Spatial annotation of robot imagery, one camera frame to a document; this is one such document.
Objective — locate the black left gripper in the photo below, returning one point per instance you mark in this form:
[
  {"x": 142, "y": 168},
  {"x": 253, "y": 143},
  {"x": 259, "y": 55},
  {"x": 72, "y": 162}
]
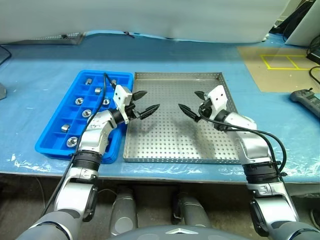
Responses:
[{"x": 132, "y": 111}]

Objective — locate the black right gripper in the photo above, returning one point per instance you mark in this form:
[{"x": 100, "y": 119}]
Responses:
[{"x": 205, "y": 110}]

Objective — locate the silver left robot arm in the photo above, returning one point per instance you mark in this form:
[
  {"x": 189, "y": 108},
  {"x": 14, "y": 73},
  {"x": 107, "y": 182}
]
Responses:
[{"x": 92, "y": 135}]

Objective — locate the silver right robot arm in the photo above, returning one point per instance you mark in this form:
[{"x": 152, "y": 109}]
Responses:
[{"x": 250, "y": 147}]

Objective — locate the blue compartment tray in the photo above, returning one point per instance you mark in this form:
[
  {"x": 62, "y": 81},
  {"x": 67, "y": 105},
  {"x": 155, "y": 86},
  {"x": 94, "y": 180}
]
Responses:
[{"x": 75, "y": 120}]

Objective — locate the spare perforated steel tray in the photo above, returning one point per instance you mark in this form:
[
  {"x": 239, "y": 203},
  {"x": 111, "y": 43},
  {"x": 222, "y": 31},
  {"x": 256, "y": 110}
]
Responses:
[{"x": 55, "y": 38}]

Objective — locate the small black clip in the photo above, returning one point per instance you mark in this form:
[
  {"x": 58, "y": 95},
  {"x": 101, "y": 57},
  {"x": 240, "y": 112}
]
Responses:
[
  {"x": 128, "y": 33},
  {"x": 64, "y": 36}
]

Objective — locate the brown cardboard mat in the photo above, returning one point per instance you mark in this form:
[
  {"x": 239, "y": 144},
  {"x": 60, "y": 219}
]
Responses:
[{"x": 270, "y": 80}]

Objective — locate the grey rounded leg cover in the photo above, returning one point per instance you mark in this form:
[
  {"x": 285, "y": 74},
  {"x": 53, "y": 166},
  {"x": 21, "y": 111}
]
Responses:
[
  {"x": 124, "y": 212},
  {"x": 191, "y": 210}
]

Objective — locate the grey handheld controller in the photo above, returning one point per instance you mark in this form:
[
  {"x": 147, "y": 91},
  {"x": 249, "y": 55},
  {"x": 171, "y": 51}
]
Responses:
[{"x": 306, "y": 100}]

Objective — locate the grey equipment box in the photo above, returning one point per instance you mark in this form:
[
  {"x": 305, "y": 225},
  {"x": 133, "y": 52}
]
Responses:
[{"x": 302, "y": 32}]

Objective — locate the black device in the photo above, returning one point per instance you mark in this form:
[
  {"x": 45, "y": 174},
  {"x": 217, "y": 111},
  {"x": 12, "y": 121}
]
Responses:
[{"x": 315, "y": 53}]

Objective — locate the grey robot torso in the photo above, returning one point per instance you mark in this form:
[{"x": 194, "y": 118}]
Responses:
[{"x": 160, "y": 233}]

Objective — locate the grey stand base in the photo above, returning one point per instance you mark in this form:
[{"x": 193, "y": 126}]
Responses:
[{"x": 2, "y": 91}]

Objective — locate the grey rounded plate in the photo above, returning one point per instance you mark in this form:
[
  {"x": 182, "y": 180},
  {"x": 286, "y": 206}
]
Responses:
[{"x": 3, "y": 55}]

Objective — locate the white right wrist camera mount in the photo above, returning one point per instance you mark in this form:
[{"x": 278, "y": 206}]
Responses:
[{"x": 217, "y": 100}]

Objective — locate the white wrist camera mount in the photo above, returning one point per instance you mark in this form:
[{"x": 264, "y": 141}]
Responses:
[
  {"x": 121, "y": 96},
  {"x": 217, "y": 100}
]

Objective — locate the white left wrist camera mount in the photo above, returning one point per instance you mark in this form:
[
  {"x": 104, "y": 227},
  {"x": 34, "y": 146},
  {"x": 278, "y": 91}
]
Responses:
[{"x": 121, "y": 96}]

